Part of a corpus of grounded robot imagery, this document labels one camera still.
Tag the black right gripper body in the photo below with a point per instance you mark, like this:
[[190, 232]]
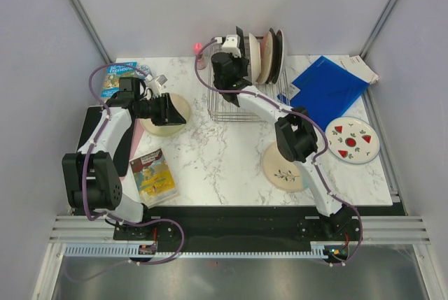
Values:
[[239, 66]]

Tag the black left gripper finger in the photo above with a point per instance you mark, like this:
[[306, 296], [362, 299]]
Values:
[[168, 104], [169, 119]]

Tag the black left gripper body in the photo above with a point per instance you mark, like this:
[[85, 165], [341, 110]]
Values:
[[151, 108]]

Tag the metal wire dish rack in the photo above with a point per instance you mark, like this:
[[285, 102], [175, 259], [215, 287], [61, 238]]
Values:
[[222, 111]]

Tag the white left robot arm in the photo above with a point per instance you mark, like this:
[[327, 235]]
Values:
[[91, 177]]

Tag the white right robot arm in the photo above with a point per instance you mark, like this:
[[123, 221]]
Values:
[[299, 139]]

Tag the cream plate in rack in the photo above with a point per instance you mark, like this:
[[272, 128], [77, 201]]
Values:
[[255, 57]]

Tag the pink speckled plate in rack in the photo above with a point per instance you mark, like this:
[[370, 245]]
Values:
[[266, 53]]

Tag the black plate in rack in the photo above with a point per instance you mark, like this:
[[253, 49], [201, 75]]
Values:
[[275, 56]]

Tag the pink paper sheet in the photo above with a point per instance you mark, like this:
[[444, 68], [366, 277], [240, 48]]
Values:
[[138, 142]]

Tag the pink squeeze bottle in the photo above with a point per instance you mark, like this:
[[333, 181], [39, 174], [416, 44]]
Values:
[[201, 59]]

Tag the small blue lidded jar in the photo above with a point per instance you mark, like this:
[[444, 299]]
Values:
[[143, 70]]

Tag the blue treehouse book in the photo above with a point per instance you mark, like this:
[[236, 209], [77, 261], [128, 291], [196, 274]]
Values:
[[113, 75]]

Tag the black clipboard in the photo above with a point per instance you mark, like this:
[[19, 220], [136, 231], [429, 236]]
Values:
[[87, 128]]

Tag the illustrated yellow paperback book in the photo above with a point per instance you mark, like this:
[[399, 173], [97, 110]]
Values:
[[153, 177]]

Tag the blue plastic folder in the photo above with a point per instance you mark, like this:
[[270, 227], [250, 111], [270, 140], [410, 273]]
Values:
[[327, 89]]

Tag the cream and blue leaf plate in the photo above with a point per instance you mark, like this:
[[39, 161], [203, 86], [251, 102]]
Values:
[[279, 172]]

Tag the white paper booklet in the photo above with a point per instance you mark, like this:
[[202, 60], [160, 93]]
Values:
[[356, 66]]

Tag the watermelon pattern plate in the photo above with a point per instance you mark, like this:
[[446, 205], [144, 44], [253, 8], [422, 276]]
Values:
[[352, 140]]

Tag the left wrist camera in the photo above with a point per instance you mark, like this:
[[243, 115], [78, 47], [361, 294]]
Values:
[[155, 83]]

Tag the white slotted cable duct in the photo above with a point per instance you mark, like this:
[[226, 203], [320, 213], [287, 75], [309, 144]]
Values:
[[139, 252]]

